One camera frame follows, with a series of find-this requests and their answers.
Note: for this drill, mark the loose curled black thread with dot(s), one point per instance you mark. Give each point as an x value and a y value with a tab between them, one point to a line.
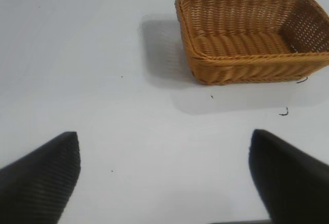
285	113

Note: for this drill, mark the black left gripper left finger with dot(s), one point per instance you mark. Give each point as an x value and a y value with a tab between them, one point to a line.
38	180

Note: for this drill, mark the brown woven wicker basket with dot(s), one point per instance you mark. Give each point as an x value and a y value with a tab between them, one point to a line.
239	67

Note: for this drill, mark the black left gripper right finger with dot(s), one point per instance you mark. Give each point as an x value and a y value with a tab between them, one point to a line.
290	180

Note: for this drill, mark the black thread attached to basket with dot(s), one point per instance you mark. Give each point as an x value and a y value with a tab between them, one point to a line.
302	81

